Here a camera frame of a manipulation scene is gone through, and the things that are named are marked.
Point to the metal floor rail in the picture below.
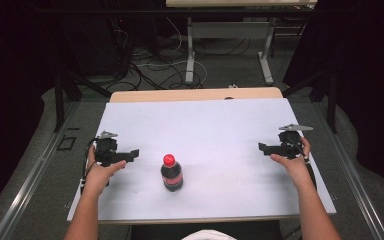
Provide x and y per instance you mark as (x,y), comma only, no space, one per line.
(30,181)
(353,186)

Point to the wooden table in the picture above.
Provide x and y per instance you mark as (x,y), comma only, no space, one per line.
(180,95)

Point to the cola bottle with red cap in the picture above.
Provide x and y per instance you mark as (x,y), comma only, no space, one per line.
(171,176)

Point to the person's left hand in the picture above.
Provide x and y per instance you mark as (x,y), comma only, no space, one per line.
(100,175)

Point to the white desk with metal legs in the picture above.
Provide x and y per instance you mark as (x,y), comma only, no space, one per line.
(233,30)

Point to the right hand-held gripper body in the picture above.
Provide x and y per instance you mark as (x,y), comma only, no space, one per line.
(290,143)

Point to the person's right hand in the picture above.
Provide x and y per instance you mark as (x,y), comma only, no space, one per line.
(295,168)

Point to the dark curtain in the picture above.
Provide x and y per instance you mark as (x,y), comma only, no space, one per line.
(10,83)
(370,80)

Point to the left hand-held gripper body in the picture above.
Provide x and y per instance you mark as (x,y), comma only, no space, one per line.
(106,148)

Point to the person's white shirt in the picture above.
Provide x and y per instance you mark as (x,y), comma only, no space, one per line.
(208,235)

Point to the black floor socket frame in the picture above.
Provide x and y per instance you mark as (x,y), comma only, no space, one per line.
(66,143)

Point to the black metal stand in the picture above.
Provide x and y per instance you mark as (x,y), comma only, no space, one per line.
(60,100)
(331,100)

